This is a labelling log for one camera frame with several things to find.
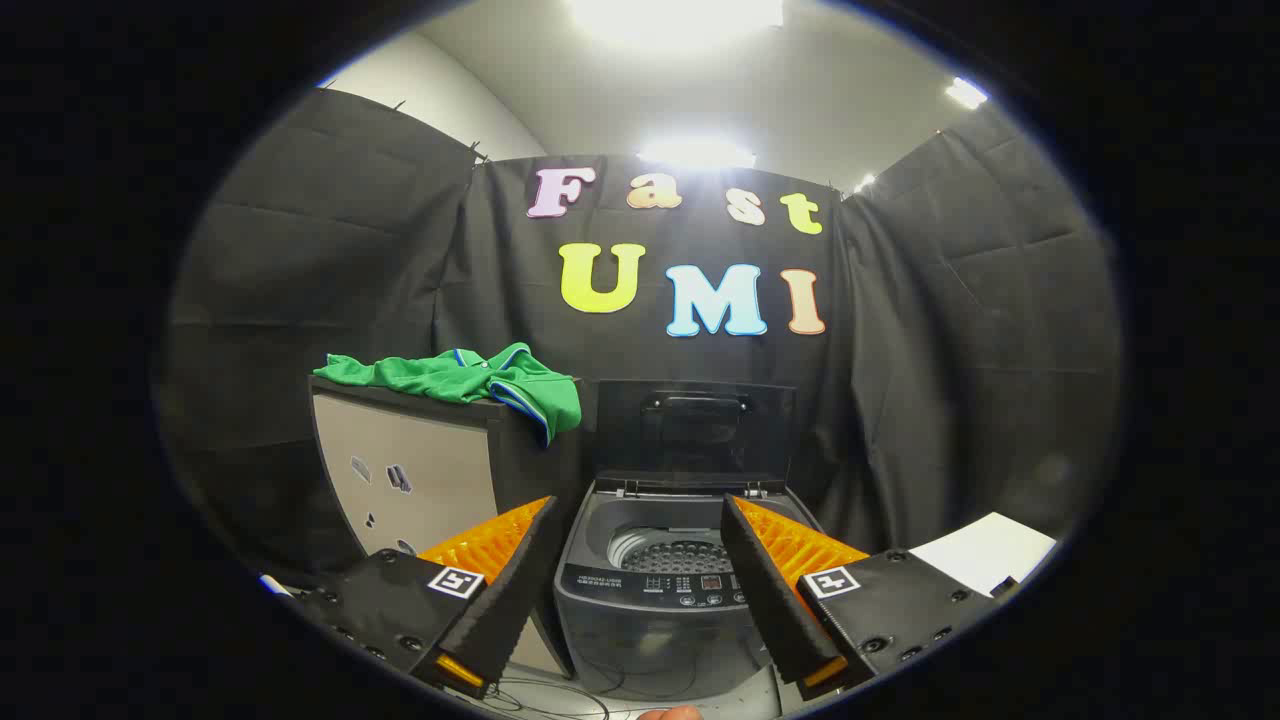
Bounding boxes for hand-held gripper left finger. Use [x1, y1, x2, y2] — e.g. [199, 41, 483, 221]
[300, 495, 561, 699]

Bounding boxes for black cables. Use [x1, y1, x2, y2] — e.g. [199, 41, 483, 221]
[480, 672, 626, 720]

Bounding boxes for white sheet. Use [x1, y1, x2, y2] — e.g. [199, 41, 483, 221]
[908, 512, 1058, 598]

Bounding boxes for green polo shirt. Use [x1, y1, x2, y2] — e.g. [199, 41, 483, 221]
[313, 343, 583, 448]

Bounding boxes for grey washing machine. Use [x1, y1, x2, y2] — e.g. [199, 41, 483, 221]
[553, 478, 831, 701]

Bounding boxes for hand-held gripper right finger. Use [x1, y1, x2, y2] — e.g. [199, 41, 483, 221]
[720, 493, 1001, 701]

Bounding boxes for large ceiling light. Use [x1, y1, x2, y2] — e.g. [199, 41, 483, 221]
[568, 0, 787, 47]

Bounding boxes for black backdrop cloth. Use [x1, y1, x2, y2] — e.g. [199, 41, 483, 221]
[160, 88, 1121, 601]

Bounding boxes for grey cabinet with black top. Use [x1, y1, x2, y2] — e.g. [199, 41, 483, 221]
[308, 375, 593, 681]

